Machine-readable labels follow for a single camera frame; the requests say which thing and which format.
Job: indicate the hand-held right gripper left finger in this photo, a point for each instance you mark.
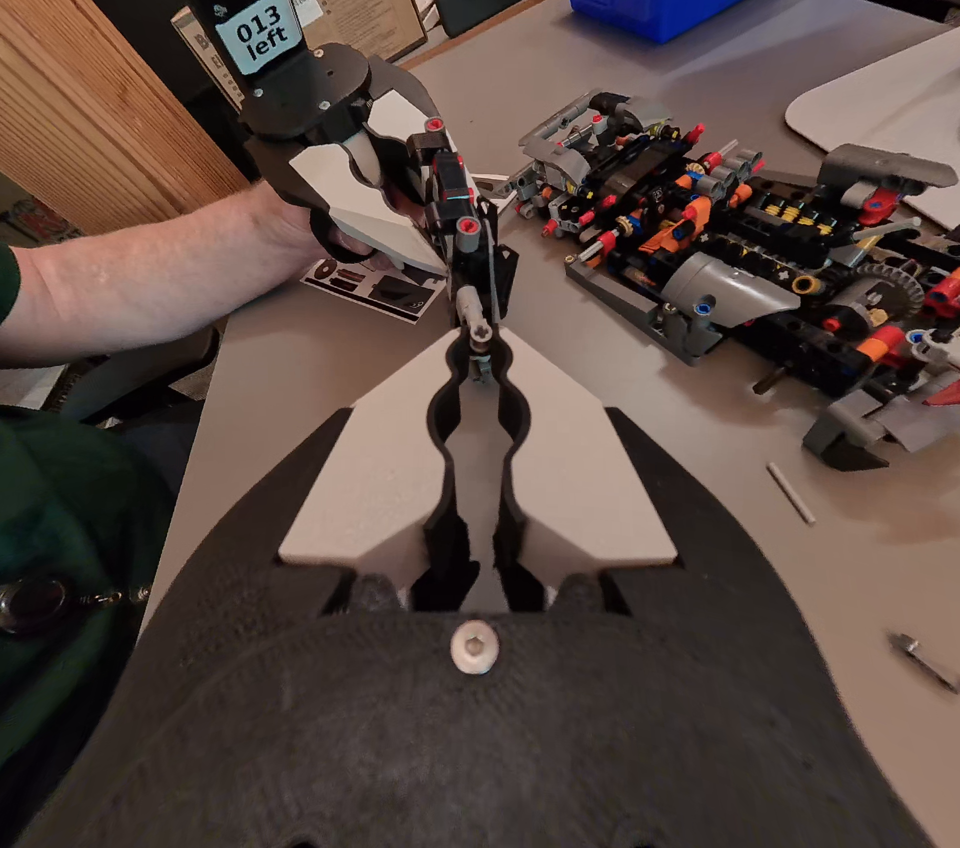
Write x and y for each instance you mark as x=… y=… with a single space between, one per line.
x=367 y=488

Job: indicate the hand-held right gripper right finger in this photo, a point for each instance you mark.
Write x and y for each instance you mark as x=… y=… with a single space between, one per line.
x=592 y=488

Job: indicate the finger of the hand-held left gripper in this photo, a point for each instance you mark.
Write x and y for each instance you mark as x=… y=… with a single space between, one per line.
x=401 y=113
x=352 y=196

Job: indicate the black lego beam assembly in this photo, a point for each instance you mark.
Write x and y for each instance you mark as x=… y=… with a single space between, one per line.
x=450 y=181

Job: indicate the person's left forearm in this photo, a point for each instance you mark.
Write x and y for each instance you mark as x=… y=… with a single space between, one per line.
x=112 y=286

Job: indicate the lego sticker sheet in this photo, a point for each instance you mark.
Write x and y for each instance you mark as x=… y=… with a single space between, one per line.
x=375 y=289

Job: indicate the light grey lego axle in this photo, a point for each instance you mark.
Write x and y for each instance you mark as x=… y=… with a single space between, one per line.
x=791 y=494

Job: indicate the large lego car chassis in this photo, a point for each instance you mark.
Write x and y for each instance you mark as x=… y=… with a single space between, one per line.
x=750 y=248

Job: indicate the person's left hand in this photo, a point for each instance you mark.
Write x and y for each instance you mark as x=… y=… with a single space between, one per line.
x=285 y=226

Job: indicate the wooden partition panel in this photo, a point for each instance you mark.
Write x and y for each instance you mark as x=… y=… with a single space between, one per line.
x=90 y=113

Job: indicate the dark chair armrest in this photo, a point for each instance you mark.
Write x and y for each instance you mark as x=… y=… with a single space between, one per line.
x=150 y=376

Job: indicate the person's green shirt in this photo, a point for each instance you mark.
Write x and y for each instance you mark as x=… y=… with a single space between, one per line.
x=67 y=526

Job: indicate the black badge reel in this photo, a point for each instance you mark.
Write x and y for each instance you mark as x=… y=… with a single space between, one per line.
x=37 y=604

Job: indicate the white book stand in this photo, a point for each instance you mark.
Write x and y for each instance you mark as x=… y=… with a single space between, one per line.
x=885 y=98

